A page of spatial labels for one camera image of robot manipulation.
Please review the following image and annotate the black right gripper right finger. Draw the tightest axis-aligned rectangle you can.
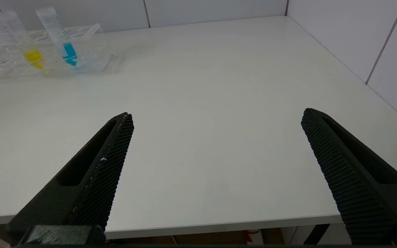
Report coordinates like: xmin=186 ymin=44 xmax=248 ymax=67
xmin=301 ymin=108 xmax=397 ymax=245

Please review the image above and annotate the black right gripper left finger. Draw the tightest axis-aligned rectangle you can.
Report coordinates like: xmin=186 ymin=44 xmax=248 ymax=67
xmin=7 ymin=112 xmax=134 ymax=243

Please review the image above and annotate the test tube with blue pigment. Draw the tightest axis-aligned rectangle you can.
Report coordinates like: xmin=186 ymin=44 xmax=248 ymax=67
xmin=35 ymin=7 xmax=79 ymax=67

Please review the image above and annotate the clear plastic test tube rack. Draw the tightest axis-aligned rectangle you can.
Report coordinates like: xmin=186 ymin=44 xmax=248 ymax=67
xmin=0 ymin=23 xmax=113 ymax=82

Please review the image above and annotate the test tube with yellow pigment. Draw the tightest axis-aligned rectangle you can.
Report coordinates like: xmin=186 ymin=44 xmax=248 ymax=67
xmin=0 ymin=10 xmax=46 ymax=70

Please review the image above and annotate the black table leg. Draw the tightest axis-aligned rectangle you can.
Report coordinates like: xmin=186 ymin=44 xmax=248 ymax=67
xmin=303 ymin=223 xmax=330 ymax=245

